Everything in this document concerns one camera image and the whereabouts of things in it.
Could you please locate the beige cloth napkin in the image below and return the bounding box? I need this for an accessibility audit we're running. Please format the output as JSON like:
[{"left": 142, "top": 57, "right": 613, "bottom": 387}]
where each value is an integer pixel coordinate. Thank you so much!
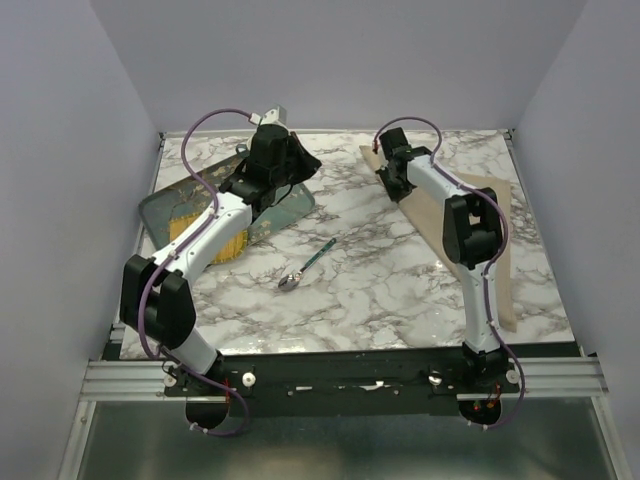
[{"left": 360, "top": 146, "right": 515, "bottom": 340}]

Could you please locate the green handled metal spoon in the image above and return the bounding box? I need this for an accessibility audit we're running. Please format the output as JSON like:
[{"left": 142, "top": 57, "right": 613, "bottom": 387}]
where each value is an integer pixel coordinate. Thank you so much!
[{"left": 277, "top": 238, "right": 337, "bottom": 292}]

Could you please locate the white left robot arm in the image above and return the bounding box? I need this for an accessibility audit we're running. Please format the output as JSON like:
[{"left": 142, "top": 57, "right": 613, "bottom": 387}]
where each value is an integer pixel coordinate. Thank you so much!
[{"left": 119, "top": 124, "right": 321, "bottom": 395}]

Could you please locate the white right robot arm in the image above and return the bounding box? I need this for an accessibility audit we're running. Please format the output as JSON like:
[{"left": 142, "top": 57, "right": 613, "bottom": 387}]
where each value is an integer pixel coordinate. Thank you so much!
[{"left": 373, "top": 127, "right": 508, "bottom": 392}]

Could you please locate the yellow bamboo mat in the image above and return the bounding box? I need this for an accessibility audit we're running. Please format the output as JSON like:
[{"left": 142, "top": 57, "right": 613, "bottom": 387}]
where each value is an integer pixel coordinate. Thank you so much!
[{"left": 168, "top": 212, "right": 251, "bottom": 266}]

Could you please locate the green floral tray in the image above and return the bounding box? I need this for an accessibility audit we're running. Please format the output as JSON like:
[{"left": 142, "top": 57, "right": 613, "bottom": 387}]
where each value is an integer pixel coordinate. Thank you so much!
[{"left": 138, "top": 176, "right": 315, "bottom": 250}]

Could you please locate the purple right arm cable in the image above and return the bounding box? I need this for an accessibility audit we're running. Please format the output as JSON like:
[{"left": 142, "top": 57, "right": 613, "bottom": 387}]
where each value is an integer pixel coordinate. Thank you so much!
[{"left": 373, "top": 116, "right": 529, "bottom": 431}]

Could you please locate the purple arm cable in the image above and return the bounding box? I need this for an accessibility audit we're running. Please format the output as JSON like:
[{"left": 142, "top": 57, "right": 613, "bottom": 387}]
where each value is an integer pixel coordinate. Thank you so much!
[
  {"left": 137, "top": 107, "right": 261, "bottom": 436},
  {"left": 373, "top": 116, "right": 529, "bottom": 431}
]

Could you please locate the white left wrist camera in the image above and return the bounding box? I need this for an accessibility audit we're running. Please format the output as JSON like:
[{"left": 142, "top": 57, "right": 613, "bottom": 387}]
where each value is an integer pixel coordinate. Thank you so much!
[{"left": 249, "top": 105, "right": 287, "bottom": 128}]

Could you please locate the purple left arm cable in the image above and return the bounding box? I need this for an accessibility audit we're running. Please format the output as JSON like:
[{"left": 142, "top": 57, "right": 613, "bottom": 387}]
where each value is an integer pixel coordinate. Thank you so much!
[{"left": 137, "top": 107, "right": 261, "bottom": 436}]

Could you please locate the black metal base rail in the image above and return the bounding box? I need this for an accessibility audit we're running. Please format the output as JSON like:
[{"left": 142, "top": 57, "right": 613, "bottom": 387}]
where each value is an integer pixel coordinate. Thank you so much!
[{"left": 164, "top": 347, "right": 520, "bottom": 428}]

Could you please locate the silver aluminium frame rail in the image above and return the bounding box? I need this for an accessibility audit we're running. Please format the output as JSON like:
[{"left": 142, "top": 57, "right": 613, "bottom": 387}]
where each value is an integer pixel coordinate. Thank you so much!
[{"left": 62, "top": 131, "right": 617, "bottom": 479}]

